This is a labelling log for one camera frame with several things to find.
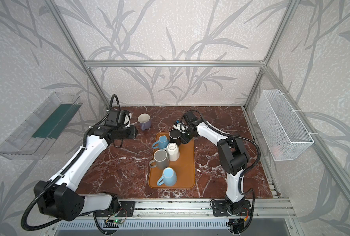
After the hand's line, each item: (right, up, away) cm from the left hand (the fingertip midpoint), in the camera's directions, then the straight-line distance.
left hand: (137, 127), depth 81 cm
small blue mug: (+12, -11, +8) cm, 18 cm away
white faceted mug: (+20, -14, +3) cm, 24 cm away
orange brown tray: (+26, -25, +9) cm, 38 cm away
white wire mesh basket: (+69, -2, -18) cm, 71 cm away
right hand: (+26, -5, +14) cm, 30 cm away
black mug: (+20, -6, +10) cm, 23 cm away
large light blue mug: (+18, -26, -5) cm, 33 cm away
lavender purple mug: (-3, +4, +24) cm, 24 cm away
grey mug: (+14, -18, -2) cm, 23 cm away
